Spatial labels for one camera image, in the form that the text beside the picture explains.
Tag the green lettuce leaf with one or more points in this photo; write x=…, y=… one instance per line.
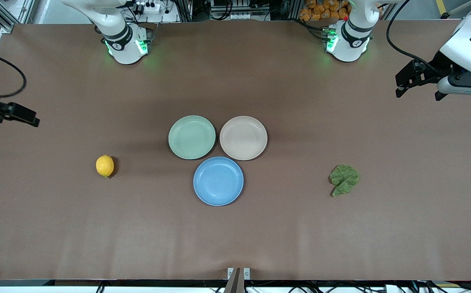
x=345, y=177

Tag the white power strip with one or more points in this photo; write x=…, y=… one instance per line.
x=150, y=7

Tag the brown stand post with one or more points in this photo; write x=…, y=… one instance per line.
x=234, y=283

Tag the blue plate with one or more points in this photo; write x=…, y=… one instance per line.
x=218, y=181

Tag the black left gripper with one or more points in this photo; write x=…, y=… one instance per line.
x=435, y=67

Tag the yellow lemon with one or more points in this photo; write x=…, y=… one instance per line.
x=105, y=166

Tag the electronics rack unit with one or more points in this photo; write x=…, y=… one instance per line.
x=235, y=10

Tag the small white bracket plate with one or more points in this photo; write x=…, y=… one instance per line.
x=246, y=273
x=230, y=273

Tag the green plate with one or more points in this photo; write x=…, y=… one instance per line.
x=192, y=137

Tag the bag of oranges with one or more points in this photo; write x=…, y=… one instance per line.
x=320, y=10

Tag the grey slanted bar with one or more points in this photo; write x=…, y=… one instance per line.
x=457, y=9

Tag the beige plate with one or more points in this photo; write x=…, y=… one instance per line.
x=243, y=137

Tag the aluminium frame beam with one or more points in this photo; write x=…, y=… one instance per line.
x=7, y=16

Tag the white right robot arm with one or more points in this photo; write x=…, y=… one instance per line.
x=125, y=44

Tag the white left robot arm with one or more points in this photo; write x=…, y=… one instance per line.
x=351, y=44

